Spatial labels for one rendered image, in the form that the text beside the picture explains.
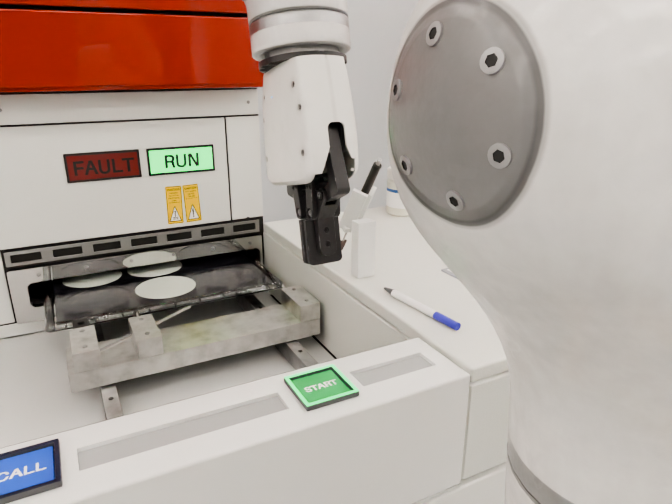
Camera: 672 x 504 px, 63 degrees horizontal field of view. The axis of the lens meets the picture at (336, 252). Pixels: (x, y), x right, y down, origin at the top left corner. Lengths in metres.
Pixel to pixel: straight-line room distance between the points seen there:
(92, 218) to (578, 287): 0.93
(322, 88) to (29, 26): 0.59
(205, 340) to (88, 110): 0.43
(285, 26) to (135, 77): 0.53
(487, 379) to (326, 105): 0.34
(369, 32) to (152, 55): 2.02
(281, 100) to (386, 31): 2.49
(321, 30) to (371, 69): 2.44
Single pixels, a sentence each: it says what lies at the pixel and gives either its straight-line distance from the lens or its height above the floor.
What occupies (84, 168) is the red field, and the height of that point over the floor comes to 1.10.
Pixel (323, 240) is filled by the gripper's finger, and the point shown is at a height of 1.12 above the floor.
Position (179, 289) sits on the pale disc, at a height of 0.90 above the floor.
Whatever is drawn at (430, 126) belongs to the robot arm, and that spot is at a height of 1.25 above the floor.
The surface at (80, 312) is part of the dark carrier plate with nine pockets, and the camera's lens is 0.94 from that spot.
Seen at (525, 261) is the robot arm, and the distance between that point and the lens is 0.17.
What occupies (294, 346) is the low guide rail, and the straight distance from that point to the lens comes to 0.86.
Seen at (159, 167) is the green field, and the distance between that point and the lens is 1.03.
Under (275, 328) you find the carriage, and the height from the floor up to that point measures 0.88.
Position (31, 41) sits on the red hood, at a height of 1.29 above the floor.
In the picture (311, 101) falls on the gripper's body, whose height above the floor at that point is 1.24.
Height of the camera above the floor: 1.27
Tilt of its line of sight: 19 degrees down
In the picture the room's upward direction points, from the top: straight up
